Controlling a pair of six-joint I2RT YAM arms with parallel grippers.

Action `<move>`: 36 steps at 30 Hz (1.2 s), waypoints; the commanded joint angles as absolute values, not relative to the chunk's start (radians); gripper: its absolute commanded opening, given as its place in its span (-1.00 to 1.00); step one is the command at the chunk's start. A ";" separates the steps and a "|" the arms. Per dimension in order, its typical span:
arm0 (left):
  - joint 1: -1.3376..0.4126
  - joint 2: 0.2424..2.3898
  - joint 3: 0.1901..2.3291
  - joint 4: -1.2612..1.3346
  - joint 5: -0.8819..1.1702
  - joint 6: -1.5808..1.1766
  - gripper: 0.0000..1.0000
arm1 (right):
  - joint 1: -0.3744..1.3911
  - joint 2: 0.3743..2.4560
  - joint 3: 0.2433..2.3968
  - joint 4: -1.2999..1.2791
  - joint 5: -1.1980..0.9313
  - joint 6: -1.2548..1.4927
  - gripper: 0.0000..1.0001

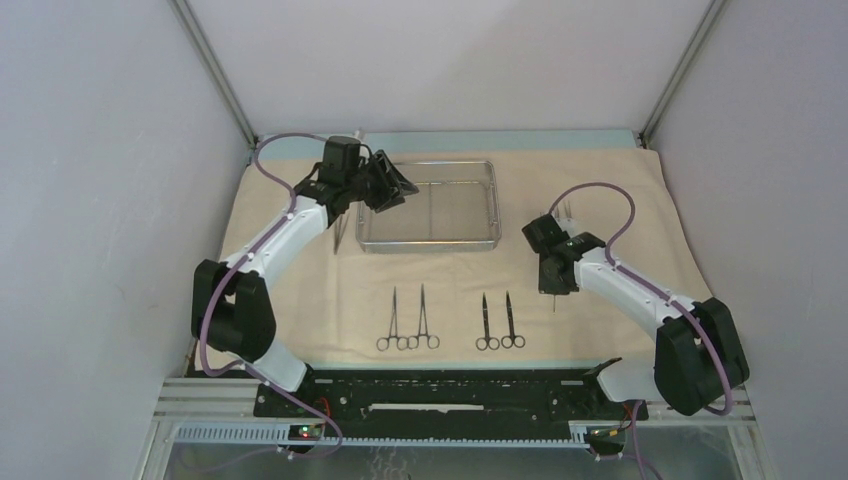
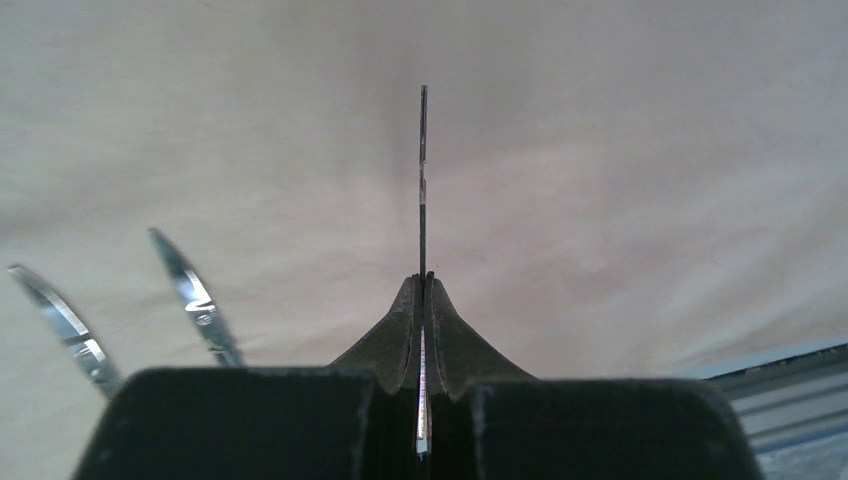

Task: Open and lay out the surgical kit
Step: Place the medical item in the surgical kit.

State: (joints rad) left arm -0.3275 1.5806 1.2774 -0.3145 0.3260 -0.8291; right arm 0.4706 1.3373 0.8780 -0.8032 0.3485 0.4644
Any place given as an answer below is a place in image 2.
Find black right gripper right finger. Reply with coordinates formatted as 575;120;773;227
422;275;762;479

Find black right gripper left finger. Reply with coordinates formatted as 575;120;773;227
74;276;421;479

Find metal surgical scissors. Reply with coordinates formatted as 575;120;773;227
148;227;245;367

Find beige cloth wrap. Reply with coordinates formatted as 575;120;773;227
1;1;847;479

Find aluminium frame rail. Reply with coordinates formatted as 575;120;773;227
686;341;847;479

